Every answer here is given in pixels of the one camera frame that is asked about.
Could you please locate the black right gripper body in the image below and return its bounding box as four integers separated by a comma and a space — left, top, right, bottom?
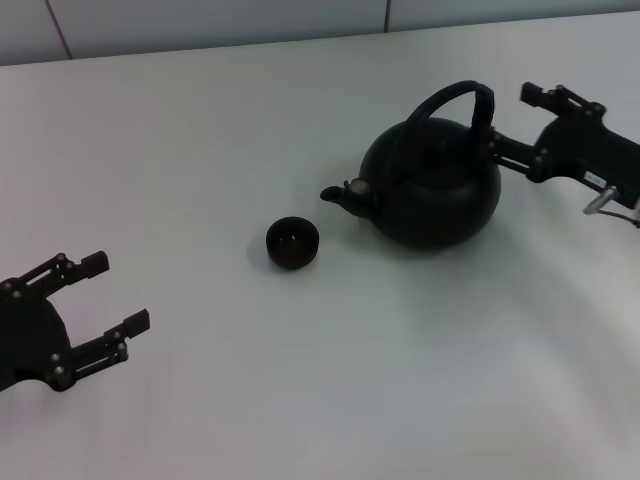
531, 104, 640, 209

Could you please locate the black round teapot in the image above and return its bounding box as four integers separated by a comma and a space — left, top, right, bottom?
319, 79, 502, 251

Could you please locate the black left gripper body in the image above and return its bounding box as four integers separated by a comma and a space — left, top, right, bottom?
0, 280, 77, 394

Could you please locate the right gripper connector with cable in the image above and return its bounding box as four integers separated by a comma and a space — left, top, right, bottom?
582, 184, 640, 225

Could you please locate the small dark teacup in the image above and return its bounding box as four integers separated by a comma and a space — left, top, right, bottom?
265, 215, 321, 272

